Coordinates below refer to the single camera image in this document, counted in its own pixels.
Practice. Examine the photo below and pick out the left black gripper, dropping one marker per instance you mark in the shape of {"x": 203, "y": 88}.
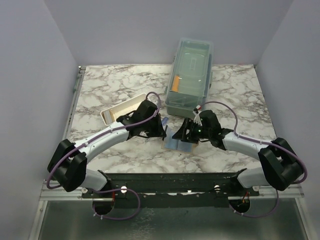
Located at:
{"x": 159, "y": 131}

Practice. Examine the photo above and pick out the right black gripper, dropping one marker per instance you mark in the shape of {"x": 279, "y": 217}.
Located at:
{"x": 189, "y": 124}

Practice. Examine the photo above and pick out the white rectangular plastic tray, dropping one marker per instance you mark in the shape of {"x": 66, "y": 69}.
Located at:
{"x": 125, "y": 107}

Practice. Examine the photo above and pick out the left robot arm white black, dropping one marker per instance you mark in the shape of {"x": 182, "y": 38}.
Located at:
{"x": 68, "y": 166}

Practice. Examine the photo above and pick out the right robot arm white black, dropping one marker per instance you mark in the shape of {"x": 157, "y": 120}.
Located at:
{"x": 278, "y": 166}

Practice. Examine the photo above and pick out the stack of cards in tray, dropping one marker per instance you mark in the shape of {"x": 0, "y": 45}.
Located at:
{"x": 108, "y": 117}

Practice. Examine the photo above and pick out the blue red screwdriver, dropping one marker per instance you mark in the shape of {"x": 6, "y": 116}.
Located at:
{"x": 162, "y": 122}

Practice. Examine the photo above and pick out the orange tool inside toolbox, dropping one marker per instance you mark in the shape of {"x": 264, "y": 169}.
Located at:
{"x": 175, "y": 83}

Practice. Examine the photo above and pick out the translucent green plastic toolbox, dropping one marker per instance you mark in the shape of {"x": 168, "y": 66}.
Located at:
{"x": 193, "y": 63}

